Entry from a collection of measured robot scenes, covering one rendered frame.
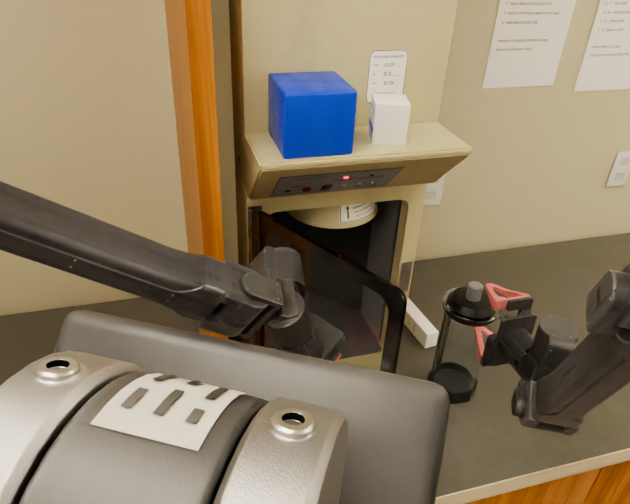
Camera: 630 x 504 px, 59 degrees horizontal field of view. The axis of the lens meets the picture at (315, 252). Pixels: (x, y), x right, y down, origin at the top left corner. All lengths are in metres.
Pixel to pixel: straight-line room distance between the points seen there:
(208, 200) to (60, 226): 0.25
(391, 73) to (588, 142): 1.00
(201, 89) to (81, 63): 0.56
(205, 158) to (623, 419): 0.99
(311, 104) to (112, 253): 0.32
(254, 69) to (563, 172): 1.17
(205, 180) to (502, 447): 0.76
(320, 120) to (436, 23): 0.25
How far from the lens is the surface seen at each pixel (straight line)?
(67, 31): 1.25
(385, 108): 0.82
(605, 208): 1.98
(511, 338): 0.97
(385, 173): 0.86
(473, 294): 1.09
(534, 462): 1.18
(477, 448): 1.17
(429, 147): 0.84
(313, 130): 0.76
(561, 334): 0.89
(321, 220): 0.99
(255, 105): 0.84
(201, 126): 0.75
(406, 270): 1.08
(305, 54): 0.84
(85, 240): 0.60
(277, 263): 0.74
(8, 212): 0.60
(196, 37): 0.72
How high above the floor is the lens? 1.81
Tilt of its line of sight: 33 degrees down
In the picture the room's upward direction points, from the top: 3 degrees clockwise
